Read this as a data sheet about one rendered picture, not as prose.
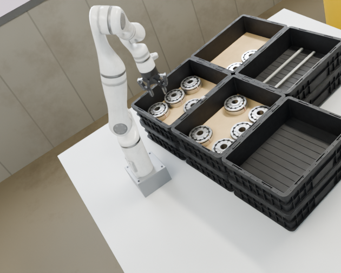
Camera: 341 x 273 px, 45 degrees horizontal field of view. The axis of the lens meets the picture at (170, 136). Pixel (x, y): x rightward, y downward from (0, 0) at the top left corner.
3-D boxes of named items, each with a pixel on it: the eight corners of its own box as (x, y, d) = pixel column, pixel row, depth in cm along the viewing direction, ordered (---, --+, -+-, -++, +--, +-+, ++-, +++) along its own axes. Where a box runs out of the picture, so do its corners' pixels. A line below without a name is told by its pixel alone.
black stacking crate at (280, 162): (289, 218, 141) (284, 199, 133) (227, 179, 161) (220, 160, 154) (356, 144, 153) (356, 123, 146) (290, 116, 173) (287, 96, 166)
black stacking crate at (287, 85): (290, 115, 174) (287, 95, 166) (238, 93, 194) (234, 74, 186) (346, 62, 186) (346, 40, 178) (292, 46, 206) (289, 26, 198)
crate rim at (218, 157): (220, 163, 155) (219, 158, 153) (170, 132, 175) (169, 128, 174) (288, 99, 167) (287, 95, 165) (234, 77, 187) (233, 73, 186)
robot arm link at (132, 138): (105, 107, 166) (120, 138, 176) (104, 121, 158) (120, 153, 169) (127, 101, 165) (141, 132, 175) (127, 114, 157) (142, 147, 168)
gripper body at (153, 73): (136, 73, 177) (144, 90, 184) (154, 69, 175) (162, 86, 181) (138, 63, 182) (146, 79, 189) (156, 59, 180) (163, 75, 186)
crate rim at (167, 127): (170, 132, 175) (169, 128, 174) (131, 108, 196) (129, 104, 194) (234, 77, 187) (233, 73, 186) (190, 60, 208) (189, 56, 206)
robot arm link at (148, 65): (158, 54, 183) (153, 43, 179) (155, 70, 175) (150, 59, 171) (139, 59, 186) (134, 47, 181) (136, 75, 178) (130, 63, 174)
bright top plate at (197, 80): (189, 92, 198) (188, 91, 198) (176, 85, 206) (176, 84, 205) (204, 80, 201) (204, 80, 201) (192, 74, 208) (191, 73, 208)
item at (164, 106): (156, 120, 192) (156, 119, 191) (144, 112, 199) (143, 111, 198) (172, 107, 195) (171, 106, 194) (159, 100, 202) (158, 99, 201)
